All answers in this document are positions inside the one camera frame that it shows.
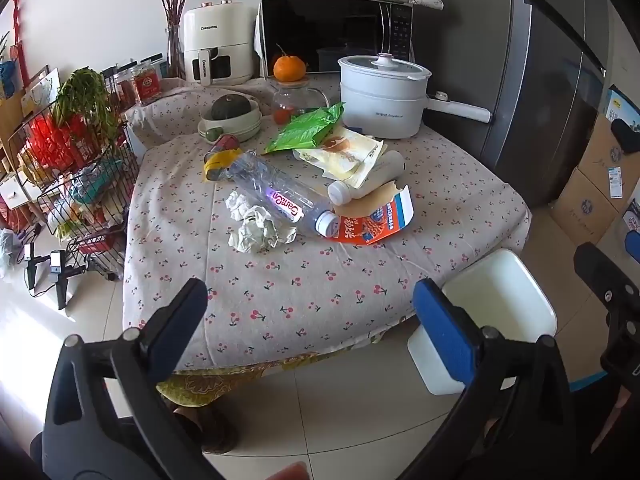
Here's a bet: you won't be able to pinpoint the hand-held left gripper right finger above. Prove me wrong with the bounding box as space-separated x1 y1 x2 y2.
400 278 576 480

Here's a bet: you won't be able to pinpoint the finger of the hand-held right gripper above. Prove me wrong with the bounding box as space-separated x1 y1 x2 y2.
573 242 640 391

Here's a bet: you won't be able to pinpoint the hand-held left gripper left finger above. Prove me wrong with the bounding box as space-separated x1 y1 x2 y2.
42 277 226 480

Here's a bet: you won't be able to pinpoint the white plastic bin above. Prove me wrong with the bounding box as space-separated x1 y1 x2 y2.
407 248 558 396

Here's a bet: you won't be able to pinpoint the large white paper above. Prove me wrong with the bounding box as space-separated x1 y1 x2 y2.
228 205 298 254

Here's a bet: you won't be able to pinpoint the orange torn carton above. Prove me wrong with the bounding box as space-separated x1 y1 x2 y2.
320 183 416 246

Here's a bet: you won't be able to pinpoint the small white paper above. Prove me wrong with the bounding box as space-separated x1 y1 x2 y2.
225 190 256 222

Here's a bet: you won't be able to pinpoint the clear plastic bottle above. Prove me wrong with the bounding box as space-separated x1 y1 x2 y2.
227 150 341 237

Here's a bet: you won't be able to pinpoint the white plastic bottle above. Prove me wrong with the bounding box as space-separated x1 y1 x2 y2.
327 151 405 206

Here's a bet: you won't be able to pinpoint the red drink can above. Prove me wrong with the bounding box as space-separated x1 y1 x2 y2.
209 134 243 161

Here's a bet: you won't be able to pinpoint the yellow white packaging bag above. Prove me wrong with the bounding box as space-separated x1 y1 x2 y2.
292 127 388 181

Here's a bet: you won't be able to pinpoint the green snack bag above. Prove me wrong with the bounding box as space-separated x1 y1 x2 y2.
263 101 347 156

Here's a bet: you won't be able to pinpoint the plain cardboard box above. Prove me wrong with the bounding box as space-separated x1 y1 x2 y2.
550 167 631 246

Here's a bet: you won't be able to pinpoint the cherry print tablecloth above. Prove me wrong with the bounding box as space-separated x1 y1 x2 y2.
122 74 532 371

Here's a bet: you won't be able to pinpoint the black pouch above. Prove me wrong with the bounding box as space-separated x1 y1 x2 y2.
611 117 640 156

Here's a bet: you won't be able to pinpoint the small black device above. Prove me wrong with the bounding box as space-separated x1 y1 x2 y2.
49 250 68 311
24 242 38 291

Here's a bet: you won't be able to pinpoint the blue white carton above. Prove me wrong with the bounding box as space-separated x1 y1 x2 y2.
602 85 640 126

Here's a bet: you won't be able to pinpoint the grey refrigerator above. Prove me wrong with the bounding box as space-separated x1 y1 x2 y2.
415 0 613 208

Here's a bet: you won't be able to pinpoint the white bowl with green squash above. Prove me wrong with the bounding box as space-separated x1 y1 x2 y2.
197 99 263 142

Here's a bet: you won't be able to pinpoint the dark green squash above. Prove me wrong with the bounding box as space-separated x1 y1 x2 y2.
210 94 252 121

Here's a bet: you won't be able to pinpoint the red plastic bag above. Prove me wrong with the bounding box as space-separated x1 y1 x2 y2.
25 112 86 171

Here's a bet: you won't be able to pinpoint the white electric pot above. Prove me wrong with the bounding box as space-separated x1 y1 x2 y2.
338 67 493 140

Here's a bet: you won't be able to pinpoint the red label jar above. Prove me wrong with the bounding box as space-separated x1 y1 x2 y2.
131 62 162 103

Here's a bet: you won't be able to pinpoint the green leafy vegetables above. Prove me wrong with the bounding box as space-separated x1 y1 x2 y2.
52 67 123 131

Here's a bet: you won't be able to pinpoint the glass jar with wooden lid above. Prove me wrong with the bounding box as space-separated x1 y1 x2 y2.
271 79 328 125

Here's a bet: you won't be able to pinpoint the glass vase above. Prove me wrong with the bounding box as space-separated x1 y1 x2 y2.
165 25 187 80

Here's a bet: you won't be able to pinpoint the white pot lid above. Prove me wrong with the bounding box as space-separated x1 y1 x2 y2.
338 53 432 83

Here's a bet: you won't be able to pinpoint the white paper bag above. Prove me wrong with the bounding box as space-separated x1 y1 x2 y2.
22 67 63 121

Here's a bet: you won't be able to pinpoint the orange fruit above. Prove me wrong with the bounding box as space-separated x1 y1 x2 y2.
273 45 307 82

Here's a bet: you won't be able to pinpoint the white air fryer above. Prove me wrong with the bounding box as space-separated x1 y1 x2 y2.
182 1 258 86

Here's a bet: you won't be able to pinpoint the black microwave oven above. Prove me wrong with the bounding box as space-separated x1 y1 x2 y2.
256 0 416 81

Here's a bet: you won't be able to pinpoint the red hanging decoration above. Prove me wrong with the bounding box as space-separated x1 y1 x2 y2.
10 0 31 86

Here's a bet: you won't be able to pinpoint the black wire rack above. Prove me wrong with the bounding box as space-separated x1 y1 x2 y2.
0 95 141 281

